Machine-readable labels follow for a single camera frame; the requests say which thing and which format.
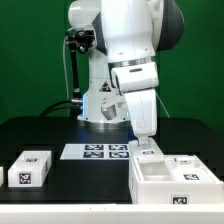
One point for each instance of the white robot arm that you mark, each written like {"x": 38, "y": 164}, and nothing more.
{"x": 122, "y": 38}

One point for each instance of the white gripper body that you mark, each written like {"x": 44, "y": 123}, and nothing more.
{"x": 142, "y": 112}

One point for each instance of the white cabinet body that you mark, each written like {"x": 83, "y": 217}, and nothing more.
{"x": 151, "y": 183}

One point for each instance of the white L-shaped corner fence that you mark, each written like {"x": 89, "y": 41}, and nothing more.
{"x": 26, "y": 207}

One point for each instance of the white block at left edge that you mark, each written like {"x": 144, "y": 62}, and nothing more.
{"x": 1, "y": 176}

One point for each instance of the white box with marker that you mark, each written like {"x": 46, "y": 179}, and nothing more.
{"x": 30, "y": 169}

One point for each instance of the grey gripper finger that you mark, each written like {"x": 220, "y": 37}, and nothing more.
{"x": 143, "y": 141}

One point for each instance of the white door panel with marker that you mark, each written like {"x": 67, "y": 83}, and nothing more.
{"x": 184, "y": 168}

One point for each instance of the white base marker plate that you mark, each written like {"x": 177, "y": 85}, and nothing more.
{"x": 95, "y": 152}

